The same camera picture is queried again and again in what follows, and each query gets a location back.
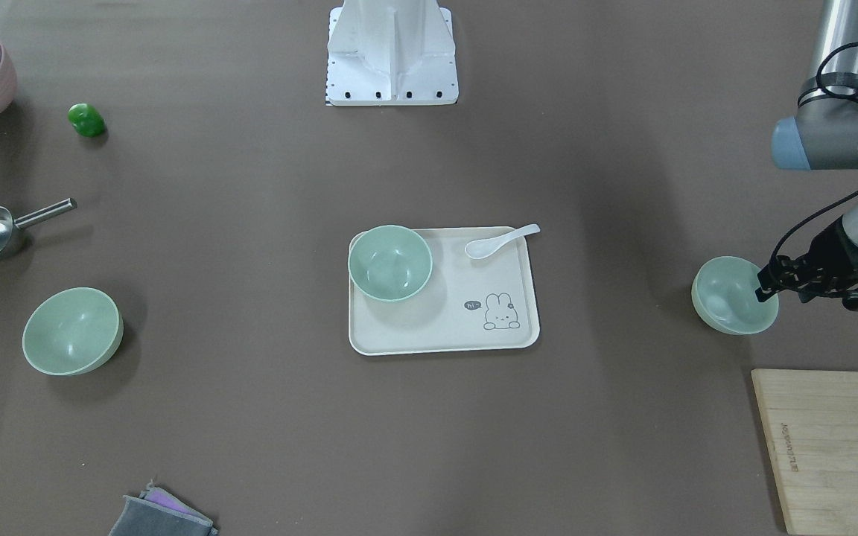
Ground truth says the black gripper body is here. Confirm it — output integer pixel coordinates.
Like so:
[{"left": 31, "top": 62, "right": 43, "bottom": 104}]
[{"left": 762, "top": 218, "right": 858, "bottom": 312}]

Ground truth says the green bowl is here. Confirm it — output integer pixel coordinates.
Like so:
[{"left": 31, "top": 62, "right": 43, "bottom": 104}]
[
  {"left": 347, "top": 225, "right": 433, "bottom": 302},
  {"left": 690, "top": 257, "right": 779, "bottom": 336},
  {"left": 22, "top": 287, "right": 124, "bottom": 377}
]

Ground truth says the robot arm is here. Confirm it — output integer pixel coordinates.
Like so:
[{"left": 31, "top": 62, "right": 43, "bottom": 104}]
[{"left": 755, "top": 1, "right": 858, "bottom": 311}]

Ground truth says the bamboo cutting board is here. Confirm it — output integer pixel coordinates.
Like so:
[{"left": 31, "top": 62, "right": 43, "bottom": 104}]
[{"left": 750, "top": 368, "right": 858, "bottom": 535}]

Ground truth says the cream bunny tray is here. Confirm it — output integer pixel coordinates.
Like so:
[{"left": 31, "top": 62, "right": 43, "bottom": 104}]
[{"left": 348, "top": 226, "right": 541, "bottom": 356}]

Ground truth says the white ceramic spoon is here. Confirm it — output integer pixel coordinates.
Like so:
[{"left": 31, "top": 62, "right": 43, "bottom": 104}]
[{"left": 464, "top": 223, "right": 541, "bottom": 259}]

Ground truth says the green bowl on tray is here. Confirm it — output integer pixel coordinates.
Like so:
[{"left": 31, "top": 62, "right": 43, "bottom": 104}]
[{"left": 347, "top": 225, "right": 433, "bottom": 302}]

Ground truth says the folded grey cloth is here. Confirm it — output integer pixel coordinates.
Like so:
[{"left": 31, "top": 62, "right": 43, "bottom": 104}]
[{"left": 109, "top": 482, "right": 219, "bottom": 535}]

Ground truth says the green lime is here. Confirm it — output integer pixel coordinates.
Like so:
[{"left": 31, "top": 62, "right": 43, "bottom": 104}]
[{"left": 67, "top": 103, "right": 107, "bottom": 137}]

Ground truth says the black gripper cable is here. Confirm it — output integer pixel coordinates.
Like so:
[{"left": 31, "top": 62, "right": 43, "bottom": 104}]
[{"left": 768, "top": 41, "right": 858, "bottom": 276}]

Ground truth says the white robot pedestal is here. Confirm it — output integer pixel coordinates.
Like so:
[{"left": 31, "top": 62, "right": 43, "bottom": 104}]
[{"left": 325, "top": 1, "right": 460, "bottom": 106}]

